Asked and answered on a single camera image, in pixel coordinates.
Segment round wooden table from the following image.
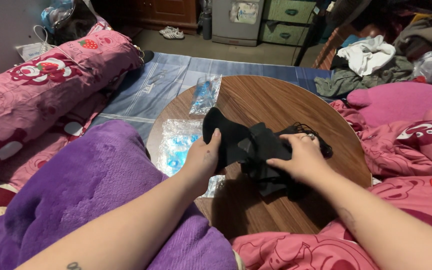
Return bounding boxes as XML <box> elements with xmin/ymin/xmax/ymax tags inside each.
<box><xmin>145</xmin><ymin>75</ymin><xmax>373</xmax><ymax>241</ymax></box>

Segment person's left hand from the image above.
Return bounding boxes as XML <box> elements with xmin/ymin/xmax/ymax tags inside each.
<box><xmin>181</xmin><ymin>128</ymin><xmax>222</xmax><ymax>180</ymax></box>

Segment heap of clothes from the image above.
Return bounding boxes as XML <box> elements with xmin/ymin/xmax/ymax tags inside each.
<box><xmin>313</xmin><ymin>0</ymin><xmax>432</xmax><ymax>99</ymax></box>

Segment large clear plastic bag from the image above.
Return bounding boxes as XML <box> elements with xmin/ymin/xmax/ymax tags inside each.
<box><xmin>157</xmin><ymin>119</ymin><xmax>226</xmax><ymax>198</ymax></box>

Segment small clear plastic packet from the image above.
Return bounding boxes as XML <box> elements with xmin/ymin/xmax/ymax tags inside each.
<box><xmin>189</xmin><ymin>74</ymin><xmax>223</xmax><ymax>116</ymax></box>

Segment black bag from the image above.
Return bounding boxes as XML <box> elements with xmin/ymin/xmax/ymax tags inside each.
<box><xmin>52</xmin><ymin>0</ymin><xmax>98</xmax><ymax>46</ymax></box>

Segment pink strawberry print bolster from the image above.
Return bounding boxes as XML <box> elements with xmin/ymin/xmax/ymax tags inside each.
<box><xmin>0</xmin><ymin>29</ymin><xmax>144</xmax><ymax>157</ymax></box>

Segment purple fleece blanket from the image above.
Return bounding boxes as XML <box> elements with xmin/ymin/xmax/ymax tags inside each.
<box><xmin>0</xmin><ymin>119</ymin><xmax>238</xmax><ymax>270</ymax></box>

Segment dark water bottle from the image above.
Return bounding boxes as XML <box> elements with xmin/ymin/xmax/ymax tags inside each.
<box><xmin>200</xmin><ymin>8</ymin><xmax>213</xmax><ymax>41</ymax></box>

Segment person's right hand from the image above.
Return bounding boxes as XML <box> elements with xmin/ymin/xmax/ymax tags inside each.
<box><xmin>266</xmin><ymin>133</ymin><xmax>330</xmax><ymax>183</ymax></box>

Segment wooden cabinet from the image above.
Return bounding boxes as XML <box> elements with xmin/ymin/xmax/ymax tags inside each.
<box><xmin>126</xmin><ymin>0</ymin><xmax>202</xmax><ymax>35</ymax></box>

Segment pink strawberry print blanket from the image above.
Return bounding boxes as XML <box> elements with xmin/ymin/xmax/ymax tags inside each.
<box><xmin>231</xmin><ymin>99</ymin><xmax>432</xmax><ymax>270</ymax></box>

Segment white charger box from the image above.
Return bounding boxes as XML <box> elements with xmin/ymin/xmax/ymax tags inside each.
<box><xmin>15</xmin><ymin>42</ymin><xmax>53</xmax><ymax>62</ymax></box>

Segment white sneakers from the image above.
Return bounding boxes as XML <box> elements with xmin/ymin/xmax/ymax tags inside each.
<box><xmin>159</xmin><ymin>26</ymin><xmax>185</xmax><ymax>40</ymax></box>

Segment blue checked bed sheet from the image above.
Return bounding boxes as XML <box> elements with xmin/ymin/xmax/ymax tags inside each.
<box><xmin>87</xmin><ymin>52</ymin><xmax>335</xmax><ymax>145</ymax></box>

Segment grey mini fridge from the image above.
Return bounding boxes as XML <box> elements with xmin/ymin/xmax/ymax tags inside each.
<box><xmin>211</xmin><ymin>0</ymin><xmax>265</xmax><ymax>47</ymax></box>

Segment pile of black face masks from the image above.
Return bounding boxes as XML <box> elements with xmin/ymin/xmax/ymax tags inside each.
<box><xmin>236</xmin><ymin>122</ymin><xmax>334</xmax><ymax>197</ymax></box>

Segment green woven drawer unit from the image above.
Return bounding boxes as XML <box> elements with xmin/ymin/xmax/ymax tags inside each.
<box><xmin>259</xmin><ymin>0</ymin><xmax>317</xmax><ymax>47</ymax></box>

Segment plain pink pillow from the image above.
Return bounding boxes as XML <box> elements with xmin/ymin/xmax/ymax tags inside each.
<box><xmin>346</xmin><ymin>81</ymin><xmax>432</xmax><ymax>127</ymax></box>

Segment white charging cable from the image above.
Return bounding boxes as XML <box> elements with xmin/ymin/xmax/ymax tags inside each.
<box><xmin>33</xmin><ymin>25</ymin><xmax>89</xmax><ymax>70</ymax></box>

